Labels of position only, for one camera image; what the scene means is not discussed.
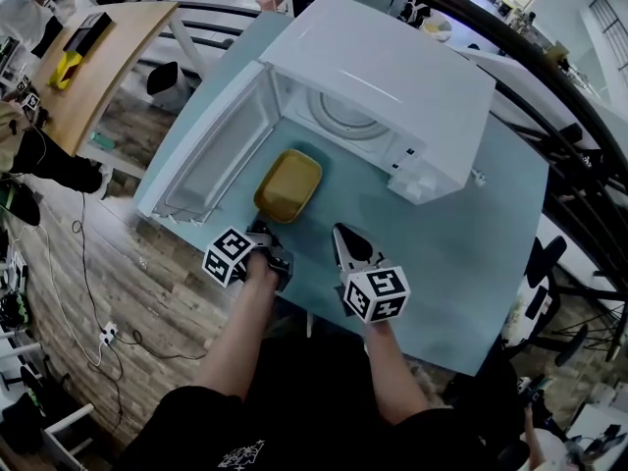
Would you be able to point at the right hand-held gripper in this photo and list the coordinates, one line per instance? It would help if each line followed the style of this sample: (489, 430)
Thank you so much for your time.
(378, 292)

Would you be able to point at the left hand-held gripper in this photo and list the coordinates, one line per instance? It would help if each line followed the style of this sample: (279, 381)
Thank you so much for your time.
(228, 258)

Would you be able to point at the yellow rectangular dish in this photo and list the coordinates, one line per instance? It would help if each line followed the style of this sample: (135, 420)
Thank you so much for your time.
(289, 184)

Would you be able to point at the white microwave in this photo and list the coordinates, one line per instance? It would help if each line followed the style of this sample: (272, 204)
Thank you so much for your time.
(392, 67)

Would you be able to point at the person's right forearm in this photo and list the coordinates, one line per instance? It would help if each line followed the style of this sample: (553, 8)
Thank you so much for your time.
(392, 371)

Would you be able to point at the person's left forearm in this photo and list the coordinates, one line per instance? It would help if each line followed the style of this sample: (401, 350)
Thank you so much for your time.
(235, 341)

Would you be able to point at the light blue table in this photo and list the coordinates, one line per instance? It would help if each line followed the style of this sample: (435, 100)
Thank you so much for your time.
(441, 263)

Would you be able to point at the person's black shirt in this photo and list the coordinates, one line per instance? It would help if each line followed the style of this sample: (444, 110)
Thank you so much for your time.
(314, 400)

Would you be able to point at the black and white bin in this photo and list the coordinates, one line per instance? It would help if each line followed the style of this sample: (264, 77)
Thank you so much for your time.
(164, 79)

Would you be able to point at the green bottle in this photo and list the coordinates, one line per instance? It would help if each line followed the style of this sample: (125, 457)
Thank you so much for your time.
(100, 139)

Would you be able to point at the white and black bicycle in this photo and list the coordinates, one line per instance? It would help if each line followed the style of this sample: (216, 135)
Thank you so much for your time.
(539, 282)

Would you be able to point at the white power strip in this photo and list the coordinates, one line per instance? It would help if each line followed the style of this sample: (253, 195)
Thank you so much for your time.
(109, 334)

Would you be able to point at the wooden table with white legs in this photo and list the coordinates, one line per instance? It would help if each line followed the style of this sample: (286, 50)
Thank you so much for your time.
(113, 67)

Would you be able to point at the white electronic device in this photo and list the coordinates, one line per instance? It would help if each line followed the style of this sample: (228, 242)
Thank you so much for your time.
(15, 268)

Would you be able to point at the yellow open box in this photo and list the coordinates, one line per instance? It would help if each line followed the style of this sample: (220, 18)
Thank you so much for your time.
(61, 74)

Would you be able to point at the black rectangular box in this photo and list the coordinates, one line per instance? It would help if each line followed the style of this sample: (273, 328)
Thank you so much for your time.
(88, 32)

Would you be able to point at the white metal rack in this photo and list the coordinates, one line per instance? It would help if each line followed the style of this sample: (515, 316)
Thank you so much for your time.
(68, 417)

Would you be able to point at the black balcony railing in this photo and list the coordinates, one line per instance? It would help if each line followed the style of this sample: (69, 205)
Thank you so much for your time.
(611, 27)

